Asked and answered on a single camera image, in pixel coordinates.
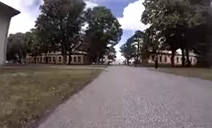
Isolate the small tree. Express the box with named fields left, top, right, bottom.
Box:
left=119, top=29, right=146, bottom=66

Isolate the large dark tree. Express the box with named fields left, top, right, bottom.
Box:
left=83, top=5, right=124, bottom=65
left=33, top=0, right=88, bottom=65

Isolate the grey asphalt path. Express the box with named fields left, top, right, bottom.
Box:
left=36, top=64, right=212, bottom=128

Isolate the long pale brick building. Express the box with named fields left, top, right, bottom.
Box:
left=24, top=50, right=110, bottom=66

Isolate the pale building with windows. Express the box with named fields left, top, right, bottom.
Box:
left=140, top=49, right=199, bottom=67

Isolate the dry grass field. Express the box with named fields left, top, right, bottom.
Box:
left=0, top=64, right=109, bottom=128

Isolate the group of trees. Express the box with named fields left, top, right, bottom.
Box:
left=140, top=0, right=212, bottom=69

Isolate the grass strip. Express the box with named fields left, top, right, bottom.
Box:
left=140, top=65, right=212, bottom=83

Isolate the tree with low crown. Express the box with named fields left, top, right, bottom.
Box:
left=5, top=31, right=37, bottom=64

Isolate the white building with dark roof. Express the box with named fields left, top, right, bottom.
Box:
left=0, top=0, right=22, bottom=66

